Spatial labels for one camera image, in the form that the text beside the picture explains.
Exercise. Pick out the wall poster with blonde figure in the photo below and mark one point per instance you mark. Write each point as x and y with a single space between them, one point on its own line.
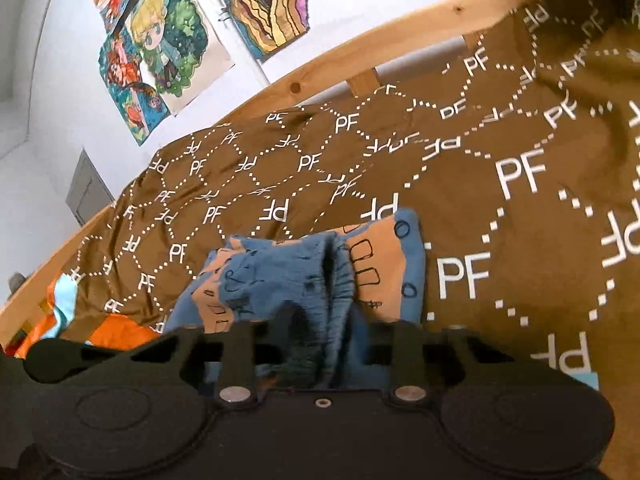
170 45

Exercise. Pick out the brown printed blanket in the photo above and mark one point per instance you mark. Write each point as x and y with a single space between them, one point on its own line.
465 200

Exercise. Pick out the teal and red wall poster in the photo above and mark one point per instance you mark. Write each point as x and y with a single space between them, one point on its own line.
132 95

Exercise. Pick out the blue pants with orange print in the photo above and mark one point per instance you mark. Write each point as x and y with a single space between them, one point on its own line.
300 270

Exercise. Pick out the wall poster with wavy stripes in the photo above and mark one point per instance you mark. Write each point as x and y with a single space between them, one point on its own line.
270 5

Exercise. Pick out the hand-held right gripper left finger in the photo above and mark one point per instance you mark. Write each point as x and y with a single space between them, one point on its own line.
240 360

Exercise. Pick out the small grey round object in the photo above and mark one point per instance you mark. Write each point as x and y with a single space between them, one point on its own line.
16 281

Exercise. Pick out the grey wall panel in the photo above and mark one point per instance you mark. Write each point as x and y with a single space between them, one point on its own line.
89 187

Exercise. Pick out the wooden bed frame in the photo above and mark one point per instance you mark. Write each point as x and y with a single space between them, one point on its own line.
320 72

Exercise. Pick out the orange and blue bed sheet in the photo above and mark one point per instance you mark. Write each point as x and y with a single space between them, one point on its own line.
120 330

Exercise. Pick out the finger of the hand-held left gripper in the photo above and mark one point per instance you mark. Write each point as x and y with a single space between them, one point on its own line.
55 362

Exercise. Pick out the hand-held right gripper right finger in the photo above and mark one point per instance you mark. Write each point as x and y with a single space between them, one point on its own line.
406 360

